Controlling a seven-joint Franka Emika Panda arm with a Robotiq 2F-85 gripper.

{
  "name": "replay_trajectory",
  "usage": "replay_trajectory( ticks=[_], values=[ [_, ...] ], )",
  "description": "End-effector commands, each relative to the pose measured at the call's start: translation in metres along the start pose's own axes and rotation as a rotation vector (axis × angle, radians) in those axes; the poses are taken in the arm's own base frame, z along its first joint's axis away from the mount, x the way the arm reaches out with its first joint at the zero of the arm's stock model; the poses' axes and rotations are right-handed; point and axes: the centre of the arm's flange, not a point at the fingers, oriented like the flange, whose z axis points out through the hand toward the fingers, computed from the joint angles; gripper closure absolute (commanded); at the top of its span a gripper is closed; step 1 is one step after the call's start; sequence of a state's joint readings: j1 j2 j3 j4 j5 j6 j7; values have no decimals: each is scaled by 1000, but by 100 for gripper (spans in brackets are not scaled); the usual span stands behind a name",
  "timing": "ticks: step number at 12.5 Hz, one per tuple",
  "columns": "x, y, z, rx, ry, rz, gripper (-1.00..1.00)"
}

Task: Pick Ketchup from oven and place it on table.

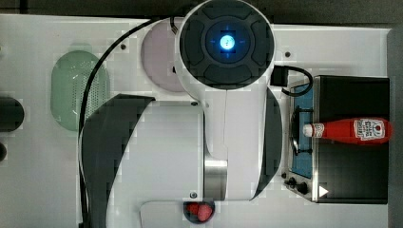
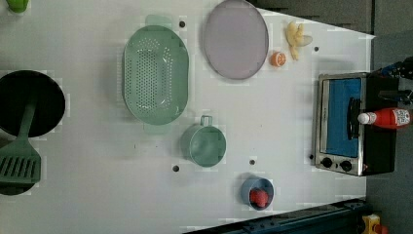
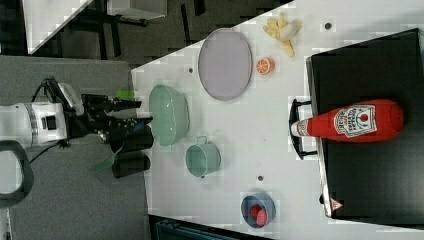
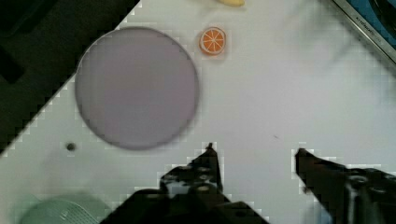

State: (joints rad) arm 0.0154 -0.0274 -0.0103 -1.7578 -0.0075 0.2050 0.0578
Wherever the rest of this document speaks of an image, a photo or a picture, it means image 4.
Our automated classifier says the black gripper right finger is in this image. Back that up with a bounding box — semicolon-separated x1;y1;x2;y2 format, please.
295;148;396;224

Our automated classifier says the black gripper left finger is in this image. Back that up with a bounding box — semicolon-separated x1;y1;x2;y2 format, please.
99;144;269;224

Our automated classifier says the silver toaster oven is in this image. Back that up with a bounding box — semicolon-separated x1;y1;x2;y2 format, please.
329;0;396;67

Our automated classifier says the purple round plate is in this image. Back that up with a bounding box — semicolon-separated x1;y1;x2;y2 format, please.
75;27;200;150

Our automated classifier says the green perforated colander basket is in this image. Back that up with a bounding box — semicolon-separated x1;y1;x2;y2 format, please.
18;199;106;224

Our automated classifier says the orange slice toy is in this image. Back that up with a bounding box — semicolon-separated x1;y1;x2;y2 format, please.
199;27;227;56

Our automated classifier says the peeled banana toy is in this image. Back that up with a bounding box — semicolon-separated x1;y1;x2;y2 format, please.
218;0;245;7

